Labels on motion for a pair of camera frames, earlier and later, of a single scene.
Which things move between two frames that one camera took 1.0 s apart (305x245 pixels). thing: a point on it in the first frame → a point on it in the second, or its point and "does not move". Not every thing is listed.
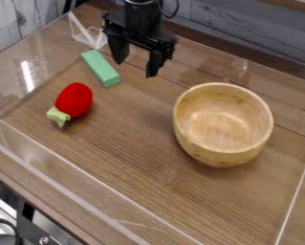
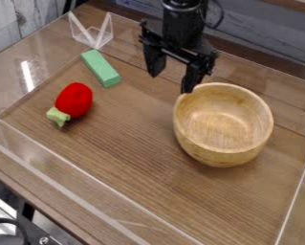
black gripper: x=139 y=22 → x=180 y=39
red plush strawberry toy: x=74 y=102 does not move
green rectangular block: x=102 y=68 does not move
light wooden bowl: x=223 y=123 does not move
